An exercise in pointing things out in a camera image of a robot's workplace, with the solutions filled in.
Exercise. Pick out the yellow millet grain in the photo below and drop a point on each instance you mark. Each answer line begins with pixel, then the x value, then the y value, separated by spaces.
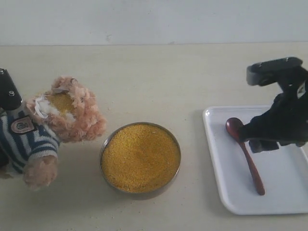
pixel 140 158

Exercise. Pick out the dark brown wooden spoon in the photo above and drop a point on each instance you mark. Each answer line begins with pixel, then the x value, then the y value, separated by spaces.
pixel 233 125

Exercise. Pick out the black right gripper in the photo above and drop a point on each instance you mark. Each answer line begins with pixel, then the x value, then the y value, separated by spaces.
pixel 285 122

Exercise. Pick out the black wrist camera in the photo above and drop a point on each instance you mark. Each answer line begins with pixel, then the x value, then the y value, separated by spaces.
pixel 268 72
pixel 10 99

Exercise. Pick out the white rectangular plastic tray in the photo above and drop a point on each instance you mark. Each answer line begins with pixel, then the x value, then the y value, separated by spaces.
pixel 284 172

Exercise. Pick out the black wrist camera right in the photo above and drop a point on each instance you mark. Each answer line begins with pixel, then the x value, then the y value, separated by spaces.
pixel 268 72

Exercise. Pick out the beige teddy bear striped shirt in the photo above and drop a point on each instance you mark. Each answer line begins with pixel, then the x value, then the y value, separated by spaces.
pixel 31 135

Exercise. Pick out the round metal bowl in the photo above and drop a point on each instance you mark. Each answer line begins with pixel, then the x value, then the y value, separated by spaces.
pixel 140 194

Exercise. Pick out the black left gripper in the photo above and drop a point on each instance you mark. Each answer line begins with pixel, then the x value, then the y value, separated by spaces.
pixel 4 160

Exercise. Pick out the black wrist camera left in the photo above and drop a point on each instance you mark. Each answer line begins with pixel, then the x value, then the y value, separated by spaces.
pixel 10 99

